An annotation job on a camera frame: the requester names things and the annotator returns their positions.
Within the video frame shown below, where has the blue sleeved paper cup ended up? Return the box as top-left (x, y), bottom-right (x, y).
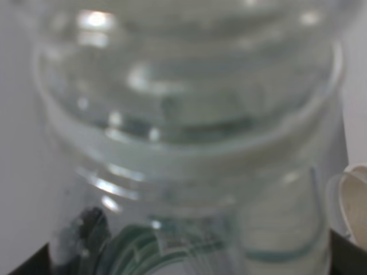
top-left (326, 163), bottom-right (366, 250)

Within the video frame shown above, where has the clear bottle green label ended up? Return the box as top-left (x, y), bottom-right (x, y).
top-left (34, 1), bottom-right (358, 274)

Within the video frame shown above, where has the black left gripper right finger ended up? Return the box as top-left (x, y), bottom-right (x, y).
top-left (329, 230), bottom-right (367, 275)

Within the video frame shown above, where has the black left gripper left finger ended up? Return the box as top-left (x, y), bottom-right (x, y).
top-left (9, 244), bottom-right (52, 275)

